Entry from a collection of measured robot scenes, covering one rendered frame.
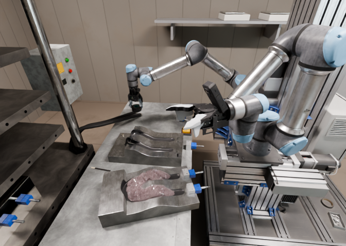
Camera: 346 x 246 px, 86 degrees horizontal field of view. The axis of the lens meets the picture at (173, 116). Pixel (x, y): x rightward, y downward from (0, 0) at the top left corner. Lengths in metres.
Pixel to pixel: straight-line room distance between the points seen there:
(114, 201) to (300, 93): 0.96
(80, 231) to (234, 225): 1.16
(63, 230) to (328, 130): 1.51
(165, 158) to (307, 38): 0.94
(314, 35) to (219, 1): 2.48
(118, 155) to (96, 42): 2.56
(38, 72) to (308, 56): 1.44
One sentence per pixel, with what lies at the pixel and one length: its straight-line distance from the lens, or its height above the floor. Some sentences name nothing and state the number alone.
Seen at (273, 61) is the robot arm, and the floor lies 1.55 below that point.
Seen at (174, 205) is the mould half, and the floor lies 0.86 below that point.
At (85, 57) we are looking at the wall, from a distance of 3.78.
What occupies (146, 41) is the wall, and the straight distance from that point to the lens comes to 3.32.
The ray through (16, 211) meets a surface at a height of 0.86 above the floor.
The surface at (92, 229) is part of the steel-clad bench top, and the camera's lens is 1.15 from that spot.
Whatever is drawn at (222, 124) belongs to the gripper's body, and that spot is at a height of 1.40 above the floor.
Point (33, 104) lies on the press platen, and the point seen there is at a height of 1.28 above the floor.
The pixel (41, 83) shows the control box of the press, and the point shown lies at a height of 1.28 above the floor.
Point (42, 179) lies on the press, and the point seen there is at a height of 0.79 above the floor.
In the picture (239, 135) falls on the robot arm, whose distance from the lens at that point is 0.76.
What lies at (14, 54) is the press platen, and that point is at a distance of 1.25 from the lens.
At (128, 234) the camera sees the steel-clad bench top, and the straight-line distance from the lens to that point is 1.09.
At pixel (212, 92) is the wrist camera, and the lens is 0.58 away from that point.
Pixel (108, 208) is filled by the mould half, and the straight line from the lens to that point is 1.05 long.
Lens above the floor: 1.77
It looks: 33 degrees down
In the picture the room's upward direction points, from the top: straight up
